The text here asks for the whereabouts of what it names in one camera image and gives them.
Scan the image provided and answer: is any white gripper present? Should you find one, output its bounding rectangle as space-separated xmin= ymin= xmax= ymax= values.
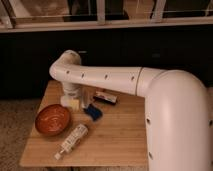
xmin=60 ymin=89 xmax=91 ymax=111

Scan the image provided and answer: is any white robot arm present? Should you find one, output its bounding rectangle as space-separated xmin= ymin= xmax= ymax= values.
xmin=49 ymin=50 xmax=213 ymax=171

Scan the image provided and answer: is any orange ceramic bowl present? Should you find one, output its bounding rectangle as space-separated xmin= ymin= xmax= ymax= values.
xmin=35 ymin=104 xmax=70 ymax=136

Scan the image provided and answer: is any blue sponge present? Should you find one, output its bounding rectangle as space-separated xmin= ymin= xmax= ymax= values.
xmin=84 ymin=104 xmax=102 ymax=121

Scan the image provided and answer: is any small red white box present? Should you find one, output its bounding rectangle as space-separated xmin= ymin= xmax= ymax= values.
xmin=93 ymin=91 xmax=117 ymax=105

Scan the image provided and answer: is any clear plastic bottle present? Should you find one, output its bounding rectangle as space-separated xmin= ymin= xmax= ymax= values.
xmin=55 ymin=124 xmax=88 ymax=160

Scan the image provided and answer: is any small wooden table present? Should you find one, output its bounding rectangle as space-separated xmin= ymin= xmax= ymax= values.
xmin=19 ymin=79 xmax=149 ymax=171

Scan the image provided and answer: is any dark cabinet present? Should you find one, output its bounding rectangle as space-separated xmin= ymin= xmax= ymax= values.
xmin=0 ymin=25 xmax=213 ymax=99

